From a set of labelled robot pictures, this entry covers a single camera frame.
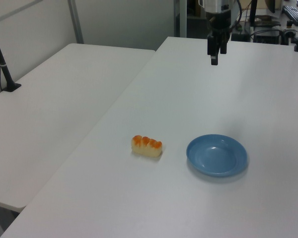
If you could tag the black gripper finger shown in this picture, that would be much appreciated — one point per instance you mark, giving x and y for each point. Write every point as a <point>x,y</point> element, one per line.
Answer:
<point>213,49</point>
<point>223,45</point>

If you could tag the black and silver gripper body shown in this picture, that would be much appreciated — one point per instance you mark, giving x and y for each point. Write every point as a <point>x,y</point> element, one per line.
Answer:
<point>218,17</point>

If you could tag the blue plastic plate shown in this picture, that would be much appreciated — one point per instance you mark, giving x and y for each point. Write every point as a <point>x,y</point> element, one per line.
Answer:
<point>216,155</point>

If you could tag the toy bread loaf orange top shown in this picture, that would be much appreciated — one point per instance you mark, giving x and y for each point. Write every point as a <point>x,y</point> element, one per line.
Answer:
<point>146,146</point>

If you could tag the black monitor stand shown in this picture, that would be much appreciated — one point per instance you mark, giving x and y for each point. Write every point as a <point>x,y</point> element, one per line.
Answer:
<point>253,13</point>

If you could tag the black keyboard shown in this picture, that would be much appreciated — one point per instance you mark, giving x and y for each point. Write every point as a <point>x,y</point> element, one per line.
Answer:
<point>293,13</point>

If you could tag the grey metal partition post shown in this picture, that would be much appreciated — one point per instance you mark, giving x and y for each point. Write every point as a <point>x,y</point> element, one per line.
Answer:
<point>75,21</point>

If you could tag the black camera stand pole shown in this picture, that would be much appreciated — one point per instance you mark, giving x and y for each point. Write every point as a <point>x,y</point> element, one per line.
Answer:
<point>2,60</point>

